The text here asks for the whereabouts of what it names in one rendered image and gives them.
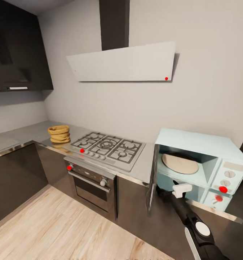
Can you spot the burner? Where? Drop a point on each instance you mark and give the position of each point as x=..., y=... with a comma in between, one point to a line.
x=116, y=151

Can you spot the microwave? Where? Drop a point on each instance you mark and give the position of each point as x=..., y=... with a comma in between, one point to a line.
x=208, y=160

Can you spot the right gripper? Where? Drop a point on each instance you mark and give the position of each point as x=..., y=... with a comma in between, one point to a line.
x=167, y=197

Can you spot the popcorn bag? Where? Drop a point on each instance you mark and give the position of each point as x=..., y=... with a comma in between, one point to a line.
x=59, y=134

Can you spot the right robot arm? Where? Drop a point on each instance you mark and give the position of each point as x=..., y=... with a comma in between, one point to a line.
x=197, y=232

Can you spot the cabinet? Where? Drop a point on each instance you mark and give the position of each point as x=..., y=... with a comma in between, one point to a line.
x=23, y=61

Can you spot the range hood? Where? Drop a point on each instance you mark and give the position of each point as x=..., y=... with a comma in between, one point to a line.
x=117, y=61

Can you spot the oven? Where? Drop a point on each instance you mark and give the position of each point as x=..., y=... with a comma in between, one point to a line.
x=93, y=186

